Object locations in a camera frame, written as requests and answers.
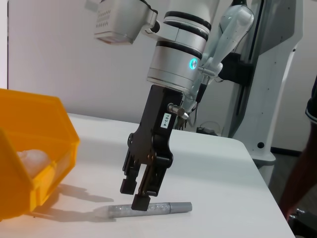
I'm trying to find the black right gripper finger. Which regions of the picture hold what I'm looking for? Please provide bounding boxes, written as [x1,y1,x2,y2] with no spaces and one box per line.
[131,156,173,212]
[120,148,147,195]

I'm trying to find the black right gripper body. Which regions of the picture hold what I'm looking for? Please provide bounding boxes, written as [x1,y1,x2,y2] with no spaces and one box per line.
[127,85,184,169]

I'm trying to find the grey metal file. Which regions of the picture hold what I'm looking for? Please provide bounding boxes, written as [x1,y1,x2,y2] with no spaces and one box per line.
[95,201,193,219]

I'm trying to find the white paper ball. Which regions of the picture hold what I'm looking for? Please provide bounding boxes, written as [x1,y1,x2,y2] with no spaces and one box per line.
[16,148,52,178]

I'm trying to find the white jointed robot arm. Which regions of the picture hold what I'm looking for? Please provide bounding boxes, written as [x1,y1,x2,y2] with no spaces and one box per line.
[177,4,255,131]

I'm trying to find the yellow plastic bin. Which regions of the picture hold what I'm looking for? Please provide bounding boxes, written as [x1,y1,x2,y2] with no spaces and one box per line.
[0,88,81,221]

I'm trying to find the white grey robot column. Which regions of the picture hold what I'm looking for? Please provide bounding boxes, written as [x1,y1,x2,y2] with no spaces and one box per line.
[222,0,305,186]

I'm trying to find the dark shorts white stripe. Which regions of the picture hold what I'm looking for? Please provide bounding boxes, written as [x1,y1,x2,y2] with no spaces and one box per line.
[305,74,317,124]

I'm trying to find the right wrist connector with cable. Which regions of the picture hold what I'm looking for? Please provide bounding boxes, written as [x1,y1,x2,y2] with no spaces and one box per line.
[167,63,216,120]

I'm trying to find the black device with cables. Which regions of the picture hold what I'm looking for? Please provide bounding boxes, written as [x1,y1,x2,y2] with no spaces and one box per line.
[196,120,223,136]

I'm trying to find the black shoulder mount block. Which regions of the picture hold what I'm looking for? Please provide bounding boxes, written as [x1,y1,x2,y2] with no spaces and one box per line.
[219,53,254,86]

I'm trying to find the metal caster bracket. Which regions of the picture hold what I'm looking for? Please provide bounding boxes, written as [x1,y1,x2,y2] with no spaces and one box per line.
[288,208,307,221]

